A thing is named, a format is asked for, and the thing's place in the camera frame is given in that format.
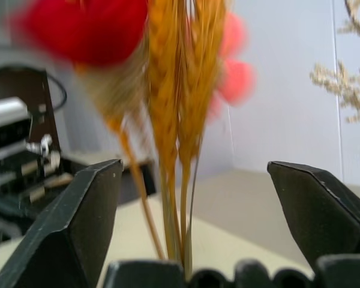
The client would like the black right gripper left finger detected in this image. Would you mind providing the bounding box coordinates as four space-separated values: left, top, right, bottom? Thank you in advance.
0 158 124 288

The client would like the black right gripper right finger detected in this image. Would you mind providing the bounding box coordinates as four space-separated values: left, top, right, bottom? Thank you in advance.
267 160 360 265

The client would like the red flower and wheat bouquet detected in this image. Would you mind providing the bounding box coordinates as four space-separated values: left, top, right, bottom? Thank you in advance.
10 0 257 274

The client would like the beige dried flower bouquet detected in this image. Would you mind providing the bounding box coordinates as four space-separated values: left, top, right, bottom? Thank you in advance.
309 0 360 174

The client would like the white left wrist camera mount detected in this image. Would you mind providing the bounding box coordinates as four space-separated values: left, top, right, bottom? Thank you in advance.
0 96 33 164

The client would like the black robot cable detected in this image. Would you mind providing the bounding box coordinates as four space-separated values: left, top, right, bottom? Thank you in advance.
46 73 68 112

